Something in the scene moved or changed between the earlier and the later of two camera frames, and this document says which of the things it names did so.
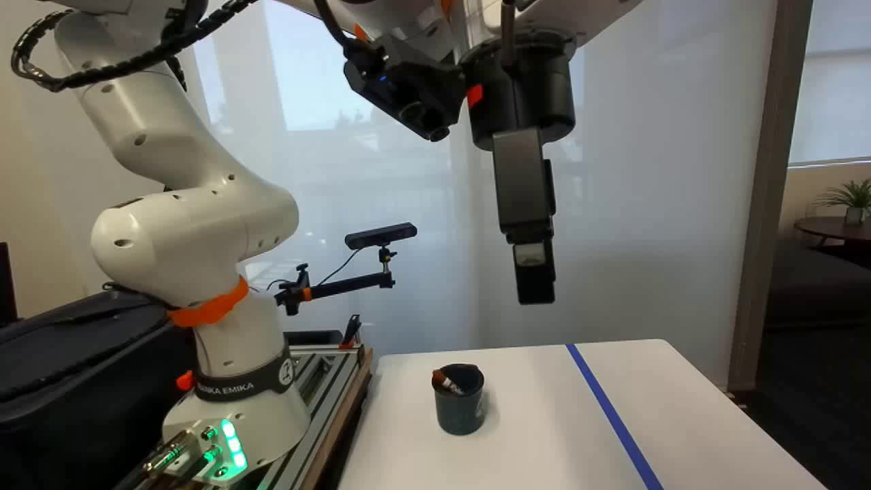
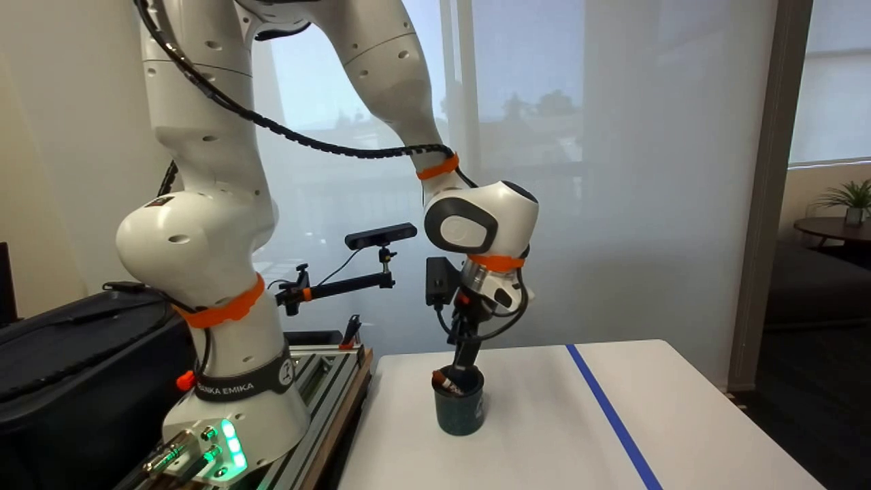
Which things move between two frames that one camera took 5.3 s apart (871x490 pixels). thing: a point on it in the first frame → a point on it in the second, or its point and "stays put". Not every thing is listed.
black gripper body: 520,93 → 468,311
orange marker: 439,381 stays put
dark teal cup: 460,411 stays put
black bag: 86,384 stays put
